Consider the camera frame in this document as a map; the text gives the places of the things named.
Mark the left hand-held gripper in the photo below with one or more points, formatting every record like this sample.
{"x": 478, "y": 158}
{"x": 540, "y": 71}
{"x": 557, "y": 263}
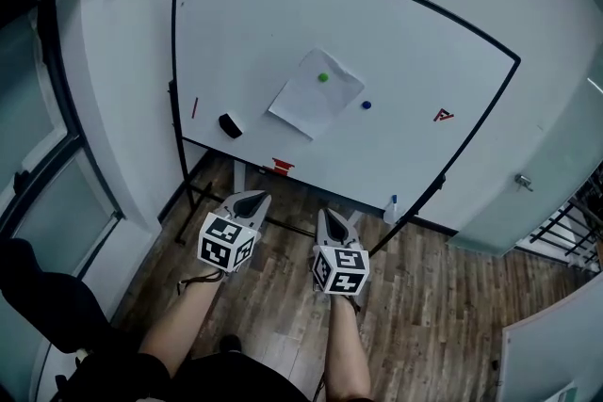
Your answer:
{"x": 221, "y": 242}

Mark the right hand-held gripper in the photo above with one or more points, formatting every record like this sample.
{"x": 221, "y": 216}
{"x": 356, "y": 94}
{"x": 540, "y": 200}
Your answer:
{"x": 341, "y": 270}

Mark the white paper sheet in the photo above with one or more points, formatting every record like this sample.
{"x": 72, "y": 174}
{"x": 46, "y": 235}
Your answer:
{"x": 311, "y": 103}

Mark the green round magnet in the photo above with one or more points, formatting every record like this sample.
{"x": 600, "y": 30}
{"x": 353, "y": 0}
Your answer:
{"x": 323, "y": 77}

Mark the black-framed whiteboard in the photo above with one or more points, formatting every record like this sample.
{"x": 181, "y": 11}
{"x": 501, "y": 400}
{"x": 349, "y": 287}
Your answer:
{"x": 282, "y": 14}

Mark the person's right forearm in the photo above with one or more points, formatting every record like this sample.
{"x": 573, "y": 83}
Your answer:
{"x": 346, "y": 343}

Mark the person's left forearm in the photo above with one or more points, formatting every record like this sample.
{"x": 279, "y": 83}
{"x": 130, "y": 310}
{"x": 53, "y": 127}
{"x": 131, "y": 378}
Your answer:
{"x": 179, "y": 325}

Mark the black whiteboard eraser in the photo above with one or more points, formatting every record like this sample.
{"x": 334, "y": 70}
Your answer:
{"x": 230, "y": 126}

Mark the white table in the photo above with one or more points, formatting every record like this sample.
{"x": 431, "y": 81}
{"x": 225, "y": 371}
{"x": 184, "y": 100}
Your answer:
{"x": 239, "y": 176}

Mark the clear spray bottle blue cap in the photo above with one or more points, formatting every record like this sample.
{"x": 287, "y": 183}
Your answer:
{"x": 392, "y": 212}

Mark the blue round magnet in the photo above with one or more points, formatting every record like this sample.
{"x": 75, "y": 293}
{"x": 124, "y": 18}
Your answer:
{"x": 366, "y": 105}

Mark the person's black shoe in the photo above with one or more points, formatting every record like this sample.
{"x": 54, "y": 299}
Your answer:
{"x": 230, "y": 342}

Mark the red triangular sticker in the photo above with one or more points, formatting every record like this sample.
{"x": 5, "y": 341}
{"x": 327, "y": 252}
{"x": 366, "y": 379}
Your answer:
{"x": 440, "y": 117}

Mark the person's black clothing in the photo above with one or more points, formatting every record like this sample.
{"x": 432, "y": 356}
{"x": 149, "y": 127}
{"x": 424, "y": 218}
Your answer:
{"x": 226, "y": 381}

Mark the black mesh office chair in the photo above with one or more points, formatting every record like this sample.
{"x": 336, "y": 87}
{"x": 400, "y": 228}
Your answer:
{"x": 47, "y": 292}

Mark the black metal railing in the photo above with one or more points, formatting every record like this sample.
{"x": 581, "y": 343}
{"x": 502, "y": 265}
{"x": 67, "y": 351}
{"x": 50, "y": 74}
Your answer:
{"x": 565, "y": 230}

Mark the black-framed window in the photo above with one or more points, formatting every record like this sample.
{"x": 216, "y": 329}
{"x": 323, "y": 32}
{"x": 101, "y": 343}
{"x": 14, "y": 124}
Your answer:
{"x": 33, "y": 108}

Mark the green and white box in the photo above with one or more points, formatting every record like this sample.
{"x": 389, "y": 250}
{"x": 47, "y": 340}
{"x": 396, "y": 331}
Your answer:
{"x": 564, "y": 393}

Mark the white wall panel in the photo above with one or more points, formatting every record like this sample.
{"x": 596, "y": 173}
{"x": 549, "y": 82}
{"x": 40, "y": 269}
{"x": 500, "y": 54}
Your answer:
{"x": 556, "y": 343}

